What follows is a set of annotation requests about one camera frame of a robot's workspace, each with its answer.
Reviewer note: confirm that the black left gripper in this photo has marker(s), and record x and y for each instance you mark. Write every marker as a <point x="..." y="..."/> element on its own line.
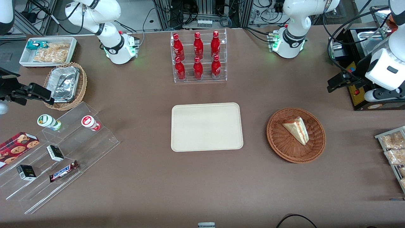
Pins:
<point x="359" y="74"/>

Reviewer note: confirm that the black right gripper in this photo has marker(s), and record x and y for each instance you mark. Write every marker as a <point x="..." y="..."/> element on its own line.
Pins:
<point x="5" y="88"/>

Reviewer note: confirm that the triangle sandwich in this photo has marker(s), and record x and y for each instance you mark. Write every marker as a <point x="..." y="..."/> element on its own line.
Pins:
<point x="297" y="129"/>

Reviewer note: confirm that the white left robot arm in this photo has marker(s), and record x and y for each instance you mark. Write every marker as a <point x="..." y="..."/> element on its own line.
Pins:
<point x="291" y="41"/>

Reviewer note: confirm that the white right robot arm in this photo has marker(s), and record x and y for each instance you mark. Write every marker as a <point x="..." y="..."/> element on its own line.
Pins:
<point x="112" y="47"/>

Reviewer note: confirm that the aluminium foil tray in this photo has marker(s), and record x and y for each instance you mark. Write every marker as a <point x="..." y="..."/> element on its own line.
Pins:
<point x="58" y="70"/>
<point x="65" y="87"/>

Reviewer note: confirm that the light tan wicker basket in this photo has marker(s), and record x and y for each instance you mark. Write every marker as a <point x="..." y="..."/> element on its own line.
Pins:
<point x="80" y="85"/>

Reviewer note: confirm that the grey snack rack tray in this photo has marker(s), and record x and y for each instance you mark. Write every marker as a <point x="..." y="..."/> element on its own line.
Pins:
<point x="379" y="136"/>

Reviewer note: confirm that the brown round wicker basket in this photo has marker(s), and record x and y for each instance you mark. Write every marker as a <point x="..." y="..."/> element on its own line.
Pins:
<point x="284" y="145"/>

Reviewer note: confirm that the beige plastic serving tray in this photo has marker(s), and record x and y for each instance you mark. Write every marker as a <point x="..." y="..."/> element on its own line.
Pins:
<point x="205" y="126"/>

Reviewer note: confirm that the green lid yogurt cup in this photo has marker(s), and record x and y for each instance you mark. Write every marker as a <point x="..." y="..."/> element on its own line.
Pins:
<point x="47" y="121"/>

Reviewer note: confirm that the white rectangular snack bin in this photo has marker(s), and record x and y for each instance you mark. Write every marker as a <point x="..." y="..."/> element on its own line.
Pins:
<point x="25" y="60"/>

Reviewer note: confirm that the black food warmer appliance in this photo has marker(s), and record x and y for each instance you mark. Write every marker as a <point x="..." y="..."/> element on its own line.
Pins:
<point x="379" y="106"/>

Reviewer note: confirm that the clear bag of chips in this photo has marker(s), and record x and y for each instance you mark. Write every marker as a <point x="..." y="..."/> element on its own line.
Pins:
<point x="50" y="56"/>
<point x="58" y="46"/>

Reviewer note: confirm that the stainless steel warmer pan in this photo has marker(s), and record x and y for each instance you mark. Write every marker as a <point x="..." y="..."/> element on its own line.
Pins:
<point x="373" y="41"/>

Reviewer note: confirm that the teal snack packet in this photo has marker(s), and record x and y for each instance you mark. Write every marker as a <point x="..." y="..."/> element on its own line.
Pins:
<point x="33" y="45"/>

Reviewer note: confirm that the red chocolate chip cookie box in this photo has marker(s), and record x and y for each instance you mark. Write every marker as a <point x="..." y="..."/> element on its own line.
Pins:
<point x="17" y="147"/>

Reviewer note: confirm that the small black carton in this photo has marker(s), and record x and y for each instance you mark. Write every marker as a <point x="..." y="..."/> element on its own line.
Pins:
<point x="26" y="172"/>
<point x="55" y="153"/>

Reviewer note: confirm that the red lid yogurt cup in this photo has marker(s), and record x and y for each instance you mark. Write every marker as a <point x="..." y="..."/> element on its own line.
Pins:
<point x="88" y="121"/>

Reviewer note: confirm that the clear bag of crackers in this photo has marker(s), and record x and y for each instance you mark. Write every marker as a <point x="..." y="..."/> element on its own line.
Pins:
<point x="394" y="141"/>
<point x="401" y="171"/>
<point x="395" y="156"/>
<point x="403" y="183"/>

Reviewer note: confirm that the red food piece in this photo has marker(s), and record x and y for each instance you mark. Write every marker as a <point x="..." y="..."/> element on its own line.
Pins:
<point x="391" y="21"/>

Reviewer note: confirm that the Snickers chocolate bar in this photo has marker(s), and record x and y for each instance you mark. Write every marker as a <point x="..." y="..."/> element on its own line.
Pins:
<point x="63" y="171"/>

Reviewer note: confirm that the clear acrylic stepped display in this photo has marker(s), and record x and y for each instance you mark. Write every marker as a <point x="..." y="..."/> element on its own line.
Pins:
<point x="95" y="148"/>

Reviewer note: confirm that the red cola bottle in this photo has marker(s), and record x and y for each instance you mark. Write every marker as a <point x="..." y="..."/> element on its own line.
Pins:
<point x="198" y="46"/>
<point x="198" y="69"/>
<point x="180" y="69"/>
<point x="216" y="67"/>
<point x="178" y="47"/>
<point x="215" y="45"/>

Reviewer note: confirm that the clear acrylic bottle rack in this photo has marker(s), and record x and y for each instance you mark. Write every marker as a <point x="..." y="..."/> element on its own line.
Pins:
<point x="205" y="79"/>

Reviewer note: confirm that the white power strip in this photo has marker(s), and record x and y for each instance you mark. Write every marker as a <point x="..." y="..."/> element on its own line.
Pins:
<point x="205" y="23"/>

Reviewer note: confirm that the small grey white box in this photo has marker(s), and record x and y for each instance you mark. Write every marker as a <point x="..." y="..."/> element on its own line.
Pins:
<point x="206" y="225"/>

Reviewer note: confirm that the aluminium frame rack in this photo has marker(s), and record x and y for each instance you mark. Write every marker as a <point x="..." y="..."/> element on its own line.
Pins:
<point x="202" y="8"/>

